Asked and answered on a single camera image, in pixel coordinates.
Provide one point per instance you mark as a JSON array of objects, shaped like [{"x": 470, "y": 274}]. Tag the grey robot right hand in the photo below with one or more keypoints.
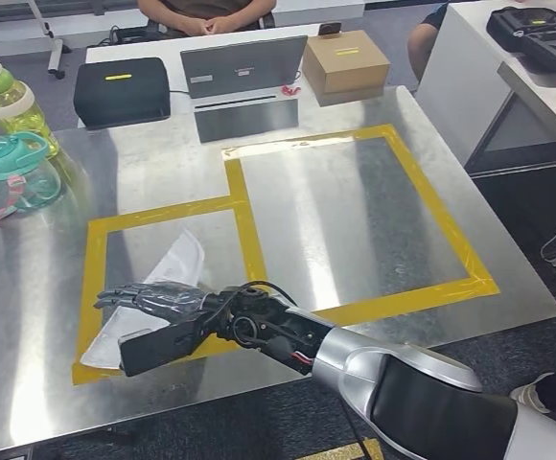
[{"x": 162, "y": 299}]

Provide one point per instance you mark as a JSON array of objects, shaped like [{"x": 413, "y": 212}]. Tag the white plastic car part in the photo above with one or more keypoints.
[{"x": 182, "y": 260}]

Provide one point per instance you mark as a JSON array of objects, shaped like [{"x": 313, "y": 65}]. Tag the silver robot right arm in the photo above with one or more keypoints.
[{"x": 402, "y": 387}]

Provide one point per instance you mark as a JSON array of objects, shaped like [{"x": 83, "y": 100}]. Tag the yellow workbench tape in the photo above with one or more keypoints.
[{"x": 249, "y": 228}]

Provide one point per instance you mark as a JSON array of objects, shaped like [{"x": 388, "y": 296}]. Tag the steel workbench table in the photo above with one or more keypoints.
[
  {"x": 546, "y": 101},
  {"x": 331, "y": 222}
]

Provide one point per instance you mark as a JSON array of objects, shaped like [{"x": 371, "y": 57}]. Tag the black carrying case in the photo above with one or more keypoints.
[{"x": 122, "y": 95}]

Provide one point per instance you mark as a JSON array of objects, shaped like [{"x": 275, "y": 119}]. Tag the teal water bottle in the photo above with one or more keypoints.
[{"x": 19, "y": 171}]

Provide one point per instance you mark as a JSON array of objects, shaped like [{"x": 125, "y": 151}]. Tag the white desk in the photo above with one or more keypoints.
[{"x": 129, "y": 51}]

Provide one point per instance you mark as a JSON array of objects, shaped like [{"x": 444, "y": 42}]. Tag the grey laptop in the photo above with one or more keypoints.
[{"x": 243, "y": 66}]

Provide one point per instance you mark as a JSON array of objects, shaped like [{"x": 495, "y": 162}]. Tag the small red clip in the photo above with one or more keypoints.
[{"x": 290, "y": 90}]

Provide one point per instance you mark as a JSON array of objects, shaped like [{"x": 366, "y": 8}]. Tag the yellow-green water bottle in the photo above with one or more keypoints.
[{"x": 14, "y": 108}]

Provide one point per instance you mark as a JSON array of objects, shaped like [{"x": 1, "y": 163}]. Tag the yellow floor tape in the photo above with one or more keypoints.
[{"x": 340, "y": 452}]

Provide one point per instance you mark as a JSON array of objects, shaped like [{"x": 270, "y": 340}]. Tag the white stand leg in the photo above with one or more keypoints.
[{"x": 55, "y": 54}]

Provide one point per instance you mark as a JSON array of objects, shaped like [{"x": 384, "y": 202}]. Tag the seated person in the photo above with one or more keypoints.
[
  {"x": 206, "y": 16},
  {"x": 421, "y": 51}
]

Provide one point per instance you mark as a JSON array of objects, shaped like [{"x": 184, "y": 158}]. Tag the cardboard box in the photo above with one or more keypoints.
[{"x": 345, "y": 66}]

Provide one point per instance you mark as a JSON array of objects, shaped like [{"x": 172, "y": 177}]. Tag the white desk side panel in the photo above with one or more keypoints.
[{"x": 460, "y": 82}]

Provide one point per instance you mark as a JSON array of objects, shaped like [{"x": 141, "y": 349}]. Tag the black equipment case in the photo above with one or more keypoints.
[{"x": 537, "y": 35}]

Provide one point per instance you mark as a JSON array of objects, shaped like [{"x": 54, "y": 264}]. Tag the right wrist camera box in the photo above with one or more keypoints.
[{"x": 158, "y": 346}]

